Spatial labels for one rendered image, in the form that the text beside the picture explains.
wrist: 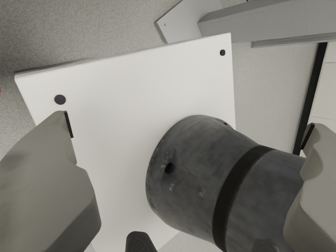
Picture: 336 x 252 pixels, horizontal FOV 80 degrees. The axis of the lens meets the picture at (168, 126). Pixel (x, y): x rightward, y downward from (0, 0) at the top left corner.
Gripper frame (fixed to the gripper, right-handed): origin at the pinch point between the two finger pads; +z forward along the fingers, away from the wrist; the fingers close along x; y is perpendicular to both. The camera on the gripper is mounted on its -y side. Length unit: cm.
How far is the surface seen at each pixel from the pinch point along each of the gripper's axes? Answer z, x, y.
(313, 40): 131, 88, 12
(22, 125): 59, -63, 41
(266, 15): 94, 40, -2
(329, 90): 211, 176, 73
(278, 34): 92, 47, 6
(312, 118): 206, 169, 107
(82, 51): 84, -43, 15
